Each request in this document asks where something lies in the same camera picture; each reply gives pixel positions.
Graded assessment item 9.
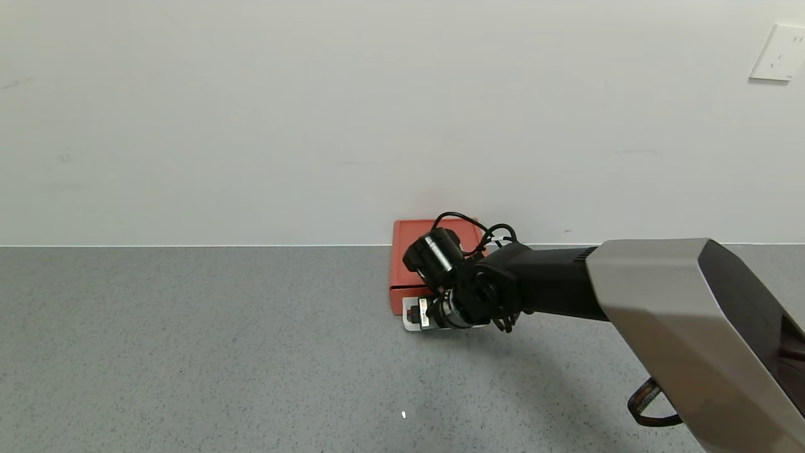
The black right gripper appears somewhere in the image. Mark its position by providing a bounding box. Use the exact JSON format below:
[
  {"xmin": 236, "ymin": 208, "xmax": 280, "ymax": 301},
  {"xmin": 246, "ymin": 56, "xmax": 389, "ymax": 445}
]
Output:
[{"xmin": 406, "ymin": 296, "xmax": 454, "ymax": 330}]

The red drawer case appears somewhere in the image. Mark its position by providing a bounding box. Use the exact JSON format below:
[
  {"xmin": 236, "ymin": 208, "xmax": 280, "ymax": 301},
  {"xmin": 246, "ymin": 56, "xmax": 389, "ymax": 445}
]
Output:
[{"xmin": 390, "ymin": 218, "xmax": 489, "ymax": 315}]

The black camera cable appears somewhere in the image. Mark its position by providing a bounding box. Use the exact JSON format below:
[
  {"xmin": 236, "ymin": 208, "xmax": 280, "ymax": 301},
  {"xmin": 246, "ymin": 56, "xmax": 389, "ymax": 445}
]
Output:
[{"xmin": 431, "ymin": 211, "xmax": 519, "ymax": 255}]

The brown ribbon cable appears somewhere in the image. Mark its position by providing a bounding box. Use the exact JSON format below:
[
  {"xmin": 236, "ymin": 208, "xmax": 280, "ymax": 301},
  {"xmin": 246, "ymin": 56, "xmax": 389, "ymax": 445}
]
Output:
[{"xmin": 627, "ymin": 376, "xmax": 684, "ymax": 428}]

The white wall socket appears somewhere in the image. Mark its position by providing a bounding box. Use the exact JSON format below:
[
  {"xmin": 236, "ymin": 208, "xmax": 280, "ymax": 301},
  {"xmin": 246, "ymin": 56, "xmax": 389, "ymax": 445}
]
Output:
[{"xmin": 748, "ymin": 24, "xmax": 805, "ymax": 82}]

